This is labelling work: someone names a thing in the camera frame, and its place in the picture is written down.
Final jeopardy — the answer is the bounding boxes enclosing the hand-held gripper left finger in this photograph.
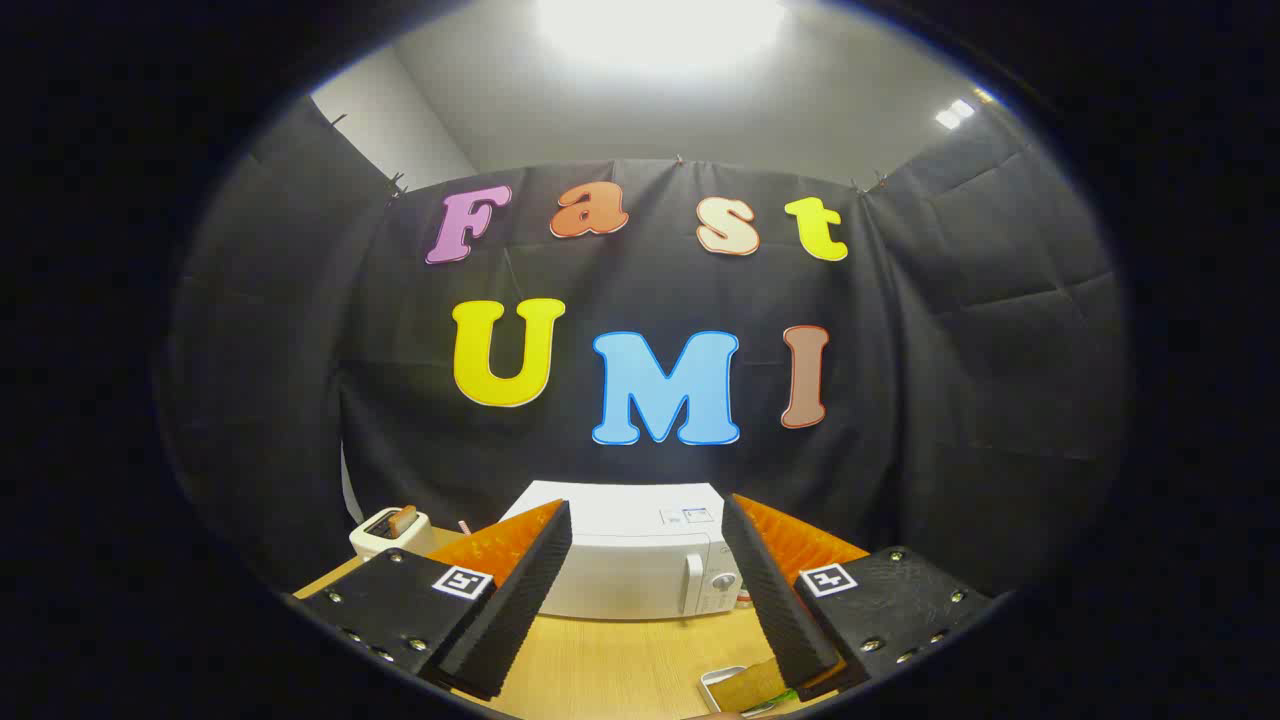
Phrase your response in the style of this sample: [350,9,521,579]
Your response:
[295,498,574,701]

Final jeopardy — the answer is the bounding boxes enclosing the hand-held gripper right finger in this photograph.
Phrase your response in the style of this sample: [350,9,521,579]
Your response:
[722,492,1001,701]

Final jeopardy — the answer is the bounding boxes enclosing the brown bread lettuce sandwich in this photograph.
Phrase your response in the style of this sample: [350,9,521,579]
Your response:
[712,655,801,713]

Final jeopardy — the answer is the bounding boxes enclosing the white microwave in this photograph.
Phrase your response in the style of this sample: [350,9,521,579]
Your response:
[497,480,751,621]

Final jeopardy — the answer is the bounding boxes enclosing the white rectangular dish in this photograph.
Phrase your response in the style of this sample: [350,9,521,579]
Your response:
[700,665,801,717]

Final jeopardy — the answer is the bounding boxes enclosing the white toaster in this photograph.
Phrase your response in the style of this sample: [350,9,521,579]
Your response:
[349,507,436,561]

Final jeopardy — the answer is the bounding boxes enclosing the large ceiling light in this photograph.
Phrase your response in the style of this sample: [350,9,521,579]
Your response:
[535,0,791,71]

